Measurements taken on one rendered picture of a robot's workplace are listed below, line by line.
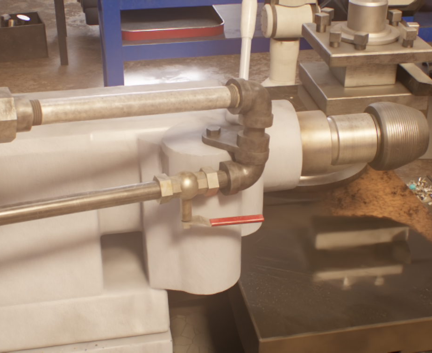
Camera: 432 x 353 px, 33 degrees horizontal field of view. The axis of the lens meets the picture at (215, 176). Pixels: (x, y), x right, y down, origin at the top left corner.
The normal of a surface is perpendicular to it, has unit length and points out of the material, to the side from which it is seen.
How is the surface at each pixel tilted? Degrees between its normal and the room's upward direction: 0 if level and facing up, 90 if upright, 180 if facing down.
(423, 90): 100
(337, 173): 50
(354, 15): 90
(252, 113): 81
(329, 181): 34
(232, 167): 27
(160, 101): 63
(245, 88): 45
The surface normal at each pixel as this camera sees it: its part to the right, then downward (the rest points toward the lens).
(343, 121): 0.07, -0.67
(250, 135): -0.39, 0.29
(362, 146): 0.18, 0.33
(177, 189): 0.41, 0.05
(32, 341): 0.17, -0.01
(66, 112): 0.51, 0.26
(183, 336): -0.23, -0.80
